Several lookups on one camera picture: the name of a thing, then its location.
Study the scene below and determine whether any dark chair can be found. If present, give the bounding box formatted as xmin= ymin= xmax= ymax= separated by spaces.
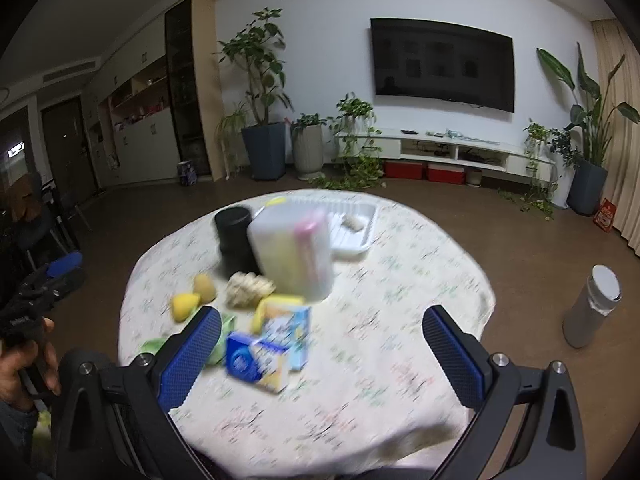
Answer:
xmin=0 ymin=172 xmax=81 ymax=271

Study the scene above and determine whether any wall-mounted television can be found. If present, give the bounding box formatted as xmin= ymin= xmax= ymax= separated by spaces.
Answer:
xmin=370 ymin=18 xmax=516 ymax=114

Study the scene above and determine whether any large yellow sponge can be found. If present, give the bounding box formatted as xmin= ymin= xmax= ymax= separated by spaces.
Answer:
xmin=251 ymin=295 xmax=306 ymax=333

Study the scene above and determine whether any grey bottle with white lid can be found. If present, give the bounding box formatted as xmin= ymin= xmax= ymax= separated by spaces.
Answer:
xmin=562 ymin=264 xmax=622 ymax=349

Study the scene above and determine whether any round table floral tablecloth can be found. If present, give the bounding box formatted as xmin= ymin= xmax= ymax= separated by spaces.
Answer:
xmin=118 ymin=187 xmax=497 ymax=480

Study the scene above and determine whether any white television cabinet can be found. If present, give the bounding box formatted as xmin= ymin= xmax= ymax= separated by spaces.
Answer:
xmin=335 ymin=127 xmax=558 ymax=186

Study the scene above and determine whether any tall plant in dark pot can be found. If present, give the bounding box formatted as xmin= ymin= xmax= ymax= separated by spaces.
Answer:
xmin=215 ymin=7 xmax=293 ymax=181

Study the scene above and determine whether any spider plant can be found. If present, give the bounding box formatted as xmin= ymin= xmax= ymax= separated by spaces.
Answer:
xmin=215 ymin=102 xmax=251 ymax=176

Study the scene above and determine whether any white plastic tray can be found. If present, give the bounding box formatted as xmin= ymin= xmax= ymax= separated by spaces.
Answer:
xmin=285 ymin=196 xmax=378 ymax=261

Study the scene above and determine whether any translucent plastic container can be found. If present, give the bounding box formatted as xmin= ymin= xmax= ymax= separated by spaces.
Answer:
xmin=247 ymin=205 xmax=335 ymax=301

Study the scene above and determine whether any trailing pothos plant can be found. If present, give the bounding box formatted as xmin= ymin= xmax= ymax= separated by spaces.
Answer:
xmin=310 ymin=92 xmax=388 ymax=192

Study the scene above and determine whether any green cabbage toy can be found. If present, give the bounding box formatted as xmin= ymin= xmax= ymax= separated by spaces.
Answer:
xmin=140 ymin=312 xmax=236 ymax=367

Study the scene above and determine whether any dark glass cabinet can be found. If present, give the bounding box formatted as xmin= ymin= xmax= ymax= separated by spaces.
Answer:
xmin=165 ymin=0 xmax=211 ymax=178

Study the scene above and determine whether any ceiling air vent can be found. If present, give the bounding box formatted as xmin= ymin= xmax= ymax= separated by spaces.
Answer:
xmin=42 ymin=60 xmax=96 ymax=83

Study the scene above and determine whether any person's left hand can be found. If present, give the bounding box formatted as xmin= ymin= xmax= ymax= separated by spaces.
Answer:
xmin=0 ymin=319 xmax=61 ymax=411

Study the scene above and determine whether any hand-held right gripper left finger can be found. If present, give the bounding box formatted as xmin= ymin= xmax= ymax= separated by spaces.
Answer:
xmin=50 ymin=305 xmax=223 ymax=480

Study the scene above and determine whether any black cup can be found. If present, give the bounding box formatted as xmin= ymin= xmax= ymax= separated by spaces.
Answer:
xmin=215 ymin=206 xmax=258 ymax=273

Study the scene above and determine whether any potato toy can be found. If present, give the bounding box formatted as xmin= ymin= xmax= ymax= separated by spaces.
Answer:
xmin=193 ymin=273 xmax=217 ymax=303

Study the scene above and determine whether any white wall cabinet with shelves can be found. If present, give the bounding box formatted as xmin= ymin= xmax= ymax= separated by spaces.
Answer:
xmin=82 ymin=55 xmax=181 ymax=191

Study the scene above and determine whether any yellow lemon toy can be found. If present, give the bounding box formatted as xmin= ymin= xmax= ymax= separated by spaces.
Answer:
xmin=171 ymin=291 xmax=201 ymax=322

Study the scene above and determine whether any large-leaf plant in dark pot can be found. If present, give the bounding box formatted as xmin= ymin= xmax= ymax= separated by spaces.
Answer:
xmin=537 ymin=42 xmax=640 ymax=217

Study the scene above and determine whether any blue and white packet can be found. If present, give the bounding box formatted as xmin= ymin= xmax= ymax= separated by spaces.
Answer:
xmin=262 ymin=305 xmax=312 ymax=372
xmin=226 ymin=331 xmax=291 ymax=393

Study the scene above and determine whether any dark door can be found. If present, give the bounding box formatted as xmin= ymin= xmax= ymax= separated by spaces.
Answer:
xmin=40 ymin=97 xmax=98 ymax=201

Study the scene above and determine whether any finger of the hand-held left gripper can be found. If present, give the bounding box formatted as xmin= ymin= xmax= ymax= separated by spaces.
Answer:
xmin=37 ymin=251 xmax=86 ymax=296

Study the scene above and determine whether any plant in ribbed white pot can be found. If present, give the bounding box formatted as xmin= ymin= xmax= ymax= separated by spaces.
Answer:
xmin=290 ymin=112 xmax=328 ymax=181

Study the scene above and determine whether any trailing plant on white stand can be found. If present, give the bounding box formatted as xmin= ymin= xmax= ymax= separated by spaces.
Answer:
xmin=497 ymin=120 xmax=576 ymax=221

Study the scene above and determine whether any beige curtain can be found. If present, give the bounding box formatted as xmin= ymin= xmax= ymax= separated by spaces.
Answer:
xmin=591 ymin=19 xmax=640 ymax=261

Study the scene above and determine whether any red storage box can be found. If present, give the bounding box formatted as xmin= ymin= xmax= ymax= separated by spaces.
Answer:
xmin=384 ymin=160 xmax=426 ymax=180
xmin=427 ymin=162 xmax=467 ymax=184

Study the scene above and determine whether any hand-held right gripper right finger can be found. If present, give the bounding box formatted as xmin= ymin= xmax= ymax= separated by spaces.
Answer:
xmin=422 ymin=304 xmax=588 ymax=480

